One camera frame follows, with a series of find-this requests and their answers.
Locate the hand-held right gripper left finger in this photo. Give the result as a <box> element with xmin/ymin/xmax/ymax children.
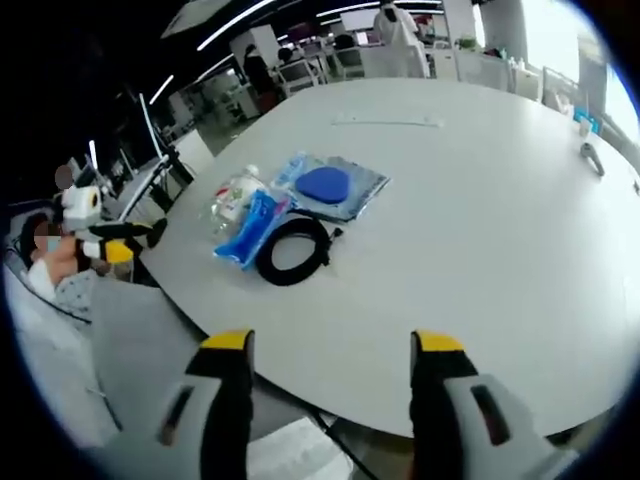
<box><xmin>154</xmin><ymin>327</ymin><xmax>257</xmax><ymax>480</ymax></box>

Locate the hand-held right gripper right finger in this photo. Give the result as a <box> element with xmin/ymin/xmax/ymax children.
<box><xmin>409</xmin><ymin>328</ymin><xmax>581</xmax><ymax>480</ymax></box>

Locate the clear plastic bottle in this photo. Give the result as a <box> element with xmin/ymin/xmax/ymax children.
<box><xmin>199</xmin><ymin>164</ymin><xmax>264</xmax><ymax>237</ymax></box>

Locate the blue plastic packet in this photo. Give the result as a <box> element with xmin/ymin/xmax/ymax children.
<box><xmin>213</xmin><ymin>188</ymin><xmax>292</xmax><ymax>272</ymax></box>

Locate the black cable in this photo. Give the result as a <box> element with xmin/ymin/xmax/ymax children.
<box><xmin>308</xmin><ymin>410</ymin><xmax>374</xmax><ymax>480</ymax></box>
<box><xmin>254</xmin><ymin>216</ymin><xmax>346</xmax><ymax>288</ymax></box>

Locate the light blue wipes packet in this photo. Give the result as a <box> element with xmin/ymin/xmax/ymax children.
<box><xmin>271</xmin><ymin>151</ymin><xmax>309</xmax><ymax>190</ymax></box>

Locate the blue oval pad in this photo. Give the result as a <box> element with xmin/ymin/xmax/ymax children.
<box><xmin>294</xmin><ymin>166</ymin><xmax>354</xmax><ymax>209</ymax></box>

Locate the clear bag with blue disc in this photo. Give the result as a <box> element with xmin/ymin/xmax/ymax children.
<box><xmin>279</xmin><ymin>153</ymin><xmax>393</xmax><ymax>222</ymax></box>

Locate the grey handheld tool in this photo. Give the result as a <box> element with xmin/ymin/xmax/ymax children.
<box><xmin>578</xmin><ymin>141</ymin><xmax>607</xmax><ymax>178</ymax></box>

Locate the person's checked clothing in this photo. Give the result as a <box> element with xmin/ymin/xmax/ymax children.
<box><xmin>52</xmin><ymin>272</ymin><xmax>99</xmax><ymax>324</ymax></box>

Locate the black stand with white pole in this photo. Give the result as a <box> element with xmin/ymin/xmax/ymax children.
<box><xmin>117</xmin><ymin>91</ymin><xmax>197</xmax><ymax>221</ymax></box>

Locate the white table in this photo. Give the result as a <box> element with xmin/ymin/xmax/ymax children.
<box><xmin>141</xmin><ymin>76</ymin><xmax>640</xmax><ymax>441</ymax></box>

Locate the white office chair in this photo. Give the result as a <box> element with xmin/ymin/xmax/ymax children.
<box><xmin>276</xmin><ymin>58</ymin><xmax>327</xmax><ymax>97</ymax></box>
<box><xmin>328</xmin><ymin>46</ymin><xmax>367</xmax><ymax>81</ymax></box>

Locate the computer monitor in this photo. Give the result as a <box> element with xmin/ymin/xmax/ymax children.
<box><xmin>339</xmin><ymin>10</ymin><xmax>377</xmax><ymax>34</ymax></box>

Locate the black cable under table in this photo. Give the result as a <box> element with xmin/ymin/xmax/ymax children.
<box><xmin>308</xmin><ymin>410</ymin><xmax>374</xmax><ymax>480</ymax></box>

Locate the table cable cover strip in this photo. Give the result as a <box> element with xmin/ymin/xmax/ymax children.
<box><xmin>330</xmin><ymin>111</ymin><xmax>447</xmax><ymax>129</ymax></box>

